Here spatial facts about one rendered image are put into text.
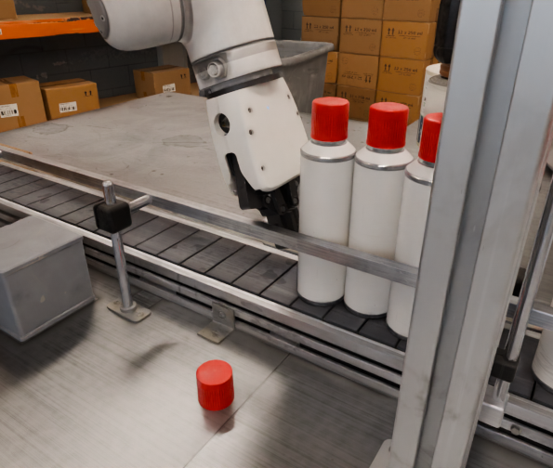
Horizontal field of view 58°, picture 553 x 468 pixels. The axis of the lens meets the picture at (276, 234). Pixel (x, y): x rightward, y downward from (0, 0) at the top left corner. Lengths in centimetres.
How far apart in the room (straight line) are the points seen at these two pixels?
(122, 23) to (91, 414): 34
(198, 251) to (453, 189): 42
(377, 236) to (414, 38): 348
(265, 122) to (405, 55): 348
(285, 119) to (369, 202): 13
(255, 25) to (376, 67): 359
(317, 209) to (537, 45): 28
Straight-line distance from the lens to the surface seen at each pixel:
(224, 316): 56
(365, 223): 46
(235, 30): 47
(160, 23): 46
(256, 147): 46
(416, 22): 390
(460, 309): 30
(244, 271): 57
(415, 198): 42
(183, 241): 65
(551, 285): 63
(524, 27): 25
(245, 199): 48
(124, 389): 52
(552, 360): 46
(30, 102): 415
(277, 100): 50
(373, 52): 406
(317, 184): 45
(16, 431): 52
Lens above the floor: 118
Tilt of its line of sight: 28 degrees down
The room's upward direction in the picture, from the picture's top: straight up
